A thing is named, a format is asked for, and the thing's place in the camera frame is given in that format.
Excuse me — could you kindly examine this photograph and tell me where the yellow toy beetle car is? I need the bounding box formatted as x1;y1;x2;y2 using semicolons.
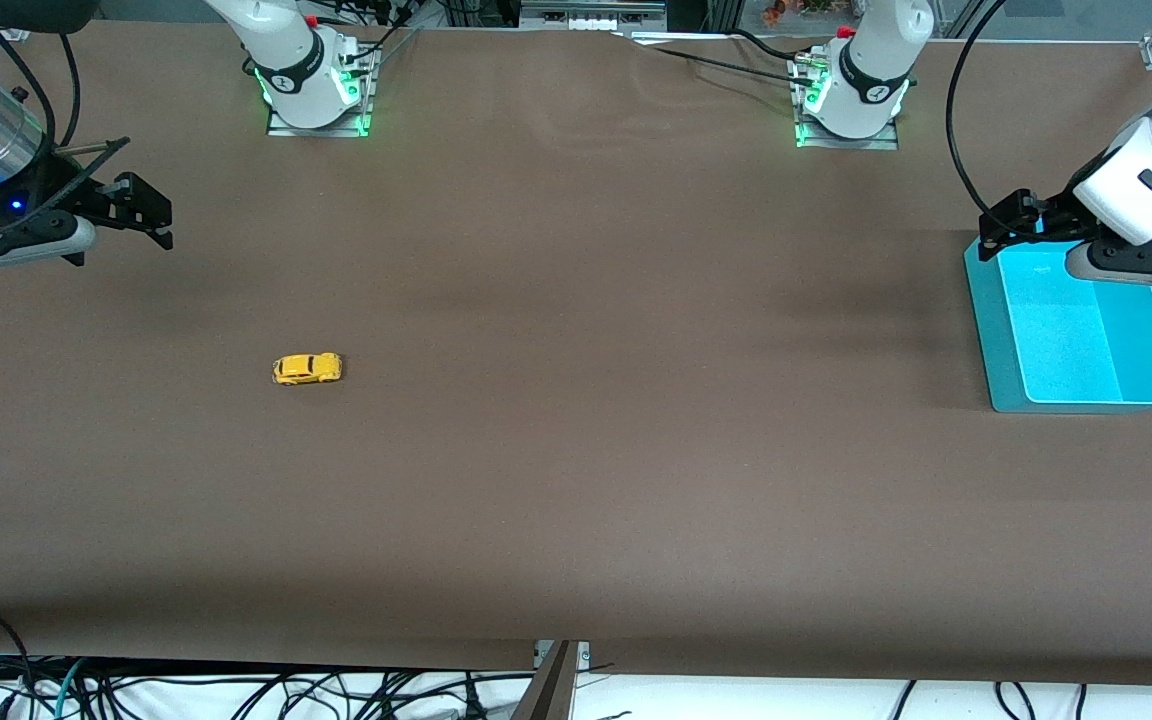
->
272;352;343;387

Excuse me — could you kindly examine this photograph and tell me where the teal plastic bin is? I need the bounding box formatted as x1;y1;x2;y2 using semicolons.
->
964;232;1152;414

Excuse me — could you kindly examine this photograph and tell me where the brown table cover sheet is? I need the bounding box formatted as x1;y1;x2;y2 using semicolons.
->
0;20;1152;687

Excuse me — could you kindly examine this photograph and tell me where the dark wooden beam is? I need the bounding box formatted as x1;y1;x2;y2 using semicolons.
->
511;640;579;720

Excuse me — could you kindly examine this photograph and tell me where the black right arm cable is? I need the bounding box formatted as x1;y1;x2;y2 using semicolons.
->
0;18;82;151

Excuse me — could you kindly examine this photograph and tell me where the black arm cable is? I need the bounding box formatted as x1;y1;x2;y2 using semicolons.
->
946;0;997;226
0;18;82;151

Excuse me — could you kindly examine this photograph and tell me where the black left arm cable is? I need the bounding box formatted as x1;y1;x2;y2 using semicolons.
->
946;0;997;226

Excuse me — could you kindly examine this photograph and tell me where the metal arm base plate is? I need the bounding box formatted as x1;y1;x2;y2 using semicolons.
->
266;45;377;139
791;55;902;151

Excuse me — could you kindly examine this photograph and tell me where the short black base cable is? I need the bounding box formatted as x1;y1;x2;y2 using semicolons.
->
731;28;822;66

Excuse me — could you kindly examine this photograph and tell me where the black base cable bundle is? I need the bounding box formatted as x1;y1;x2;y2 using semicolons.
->
341;0;424;71

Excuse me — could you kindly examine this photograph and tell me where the long black base cable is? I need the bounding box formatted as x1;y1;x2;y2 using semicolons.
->
626;36;817;89

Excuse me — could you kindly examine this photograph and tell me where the metal rack frame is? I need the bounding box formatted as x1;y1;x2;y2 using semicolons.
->
519;0;669;33

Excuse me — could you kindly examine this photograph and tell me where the teal floor cable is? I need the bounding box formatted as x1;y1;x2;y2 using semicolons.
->
51;658;87;720

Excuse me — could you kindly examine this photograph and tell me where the metal table edge bracket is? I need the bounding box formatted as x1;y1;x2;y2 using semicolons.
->
534;640;592;671

